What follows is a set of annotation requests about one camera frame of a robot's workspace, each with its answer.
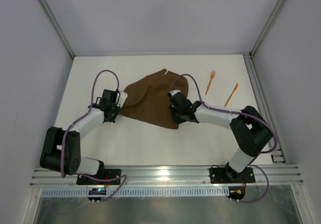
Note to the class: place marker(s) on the right controller board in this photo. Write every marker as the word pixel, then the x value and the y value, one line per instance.
pixel 236 195

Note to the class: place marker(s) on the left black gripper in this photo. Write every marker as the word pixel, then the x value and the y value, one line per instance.
pixel 114 111

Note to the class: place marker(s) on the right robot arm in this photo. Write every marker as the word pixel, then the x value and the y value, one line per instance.
pixel 250 131

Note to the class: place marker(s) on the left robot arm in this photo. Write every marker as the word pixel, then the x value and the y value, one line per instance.
pixel 62 145

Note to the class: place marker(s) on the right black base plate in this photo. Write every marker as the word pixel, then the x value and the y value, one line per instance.
pixel 226 175

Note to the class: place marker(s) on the aluminium frame post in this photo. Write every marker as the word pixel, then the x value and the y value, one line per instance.
pixel 276 11
pixel 56 26

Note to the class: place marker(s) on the front aluminium rail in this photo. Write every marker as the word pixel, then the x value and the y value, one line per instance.
pixel 173 176

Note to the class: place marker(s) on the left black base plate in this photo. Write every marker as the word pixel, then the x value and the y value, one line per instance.
pixel 104 176

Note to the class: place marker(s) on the left aluminium frame post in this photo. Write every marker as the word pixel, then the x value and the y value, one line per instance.
pixel 56 26

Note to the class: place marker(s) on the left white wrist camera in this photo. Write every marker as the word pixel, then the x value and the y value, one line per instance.
pixel 122 98

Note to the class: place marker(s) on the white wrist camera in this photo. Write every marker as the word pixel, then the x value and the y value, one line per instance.
pixel 173 92
pixel 122 98

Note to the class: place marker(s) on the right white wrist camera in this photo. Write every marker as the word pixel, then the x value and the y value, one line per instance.
pixel 173 92

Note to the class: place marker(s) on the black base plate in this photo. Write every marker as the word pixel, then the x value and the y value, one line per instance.
pixel 226 175
pixel 104 176

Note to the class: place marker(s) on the right aluminium frame post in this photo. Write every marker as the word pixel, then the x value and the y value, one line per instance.
pixel 276 11

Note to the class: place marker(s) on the left controller board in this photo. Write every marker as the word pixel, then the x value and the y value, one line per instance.
pixel 96 195

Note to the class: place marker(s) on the slotted cable duct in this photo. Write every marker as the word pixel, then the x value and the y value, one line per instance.
pixel 140 191

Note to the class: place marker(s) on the controller board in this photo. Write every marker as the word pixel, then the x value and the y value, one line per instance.
pixel 96 195
pixel 236 195

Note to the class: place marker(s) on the brown cloth napkin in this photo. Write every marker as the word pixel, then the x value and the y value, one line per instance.
pixel 148 100

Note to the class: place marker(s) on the orange plastic knife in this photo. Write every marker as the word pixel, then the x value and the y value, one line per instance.
pixel 231 94

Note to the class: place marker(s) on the aluminium rail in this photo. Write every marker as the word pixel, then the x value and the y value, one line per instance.
pixel 277 154
pixel 173 176

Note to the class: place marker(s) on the right side aluminium rail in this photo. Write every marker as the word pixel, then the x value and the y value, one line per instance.
pixel 277 154

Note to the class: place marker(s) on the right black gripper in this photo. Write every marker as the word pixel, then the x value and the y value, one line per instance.
pixel 177 112

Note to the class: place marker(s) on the orange plastic fork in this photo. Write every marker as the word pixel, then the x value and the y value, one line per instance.
pixel 212 76

